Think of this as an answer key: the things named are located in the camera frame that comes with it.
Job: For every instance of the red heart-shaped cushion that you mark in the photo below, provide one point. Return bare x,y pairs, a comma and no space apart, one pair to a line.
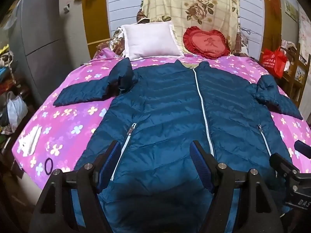
206,42

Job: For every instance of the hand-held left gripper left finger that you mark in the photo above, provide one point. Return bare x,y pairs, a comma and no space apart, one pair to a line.
112,159

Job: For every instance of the white plastic bag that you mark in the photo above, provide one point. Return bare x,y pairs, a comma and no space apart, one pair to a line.
17,109

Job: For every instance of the brown floral quilt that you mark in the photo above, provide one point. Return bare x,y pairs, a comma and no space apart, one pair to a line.
116,41

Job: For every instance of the cream rose-print blanket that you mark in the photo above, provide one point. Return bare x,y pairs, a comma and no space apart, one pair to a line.
192,4

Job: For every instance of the wooden door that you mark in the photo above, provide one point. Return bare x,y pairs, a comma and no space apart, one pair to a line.
96,19

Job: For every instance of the grey refrigerator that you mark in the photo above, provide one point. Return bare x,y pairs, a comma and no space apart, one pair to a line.
43,29

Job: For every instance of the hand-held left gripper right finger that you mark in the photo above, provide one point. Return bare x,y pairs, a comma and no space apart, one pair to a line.
198,159

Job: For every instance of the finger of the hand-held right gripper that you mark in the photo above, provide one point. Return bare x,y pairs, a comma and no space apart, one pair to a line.
281,162
302,148

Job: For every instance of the dark blue puffer jacket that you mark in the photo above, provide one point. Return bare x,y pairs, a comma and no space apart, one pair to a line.
165,106

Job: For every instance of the white face mask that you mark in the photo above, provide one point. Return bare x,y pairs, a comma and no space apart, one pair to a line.
30,140

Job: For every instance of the red shopping bag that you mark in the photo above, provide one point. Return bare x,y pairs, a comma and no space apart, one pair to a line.
273,62

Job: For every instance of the pink floral bed sheet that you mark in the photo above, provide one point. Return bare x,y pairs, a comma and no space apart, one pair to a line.
73,116

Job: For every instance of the wooden shelf rack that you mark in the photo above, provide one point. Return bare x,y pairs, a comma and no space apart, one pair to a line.
297,77

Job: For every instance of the white square pillow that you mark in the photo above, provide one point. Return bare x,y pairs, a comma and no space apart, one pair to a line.
150,40

